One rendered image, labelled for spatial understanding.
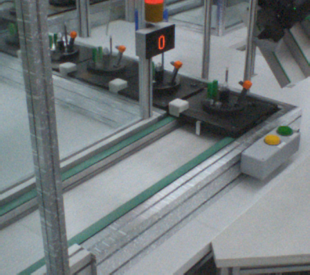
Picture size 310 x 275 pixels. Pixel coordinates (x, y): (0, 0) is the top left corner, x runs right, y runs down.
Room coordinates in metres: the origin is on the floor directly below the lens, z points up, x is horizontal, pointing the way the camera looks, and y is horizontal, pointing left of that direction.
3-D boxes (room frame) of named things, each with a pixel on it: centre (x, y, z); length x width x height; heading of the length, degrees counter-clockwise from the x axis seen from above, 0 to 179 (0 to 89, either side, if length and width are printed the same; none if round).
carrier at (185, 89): (1.66, -0.02, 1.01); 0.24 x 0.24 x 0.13; 50
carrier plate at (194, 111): (1.49, -0.22, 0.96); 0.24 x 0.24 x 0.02; 50
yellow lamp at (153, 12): (1.42, 0.00, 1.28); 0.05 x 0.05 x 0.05
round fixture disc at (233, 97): (1.49, -0.22, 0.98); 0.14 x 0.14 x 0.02
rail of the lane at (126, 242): (1.18, -0.15, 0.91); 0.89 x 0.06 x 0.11; 140
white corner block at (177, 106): (1.48, -0.08, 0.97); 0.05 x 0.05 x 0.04; 50
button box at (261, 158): (1.29, -0.32, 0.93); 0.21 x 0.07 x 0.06; 140
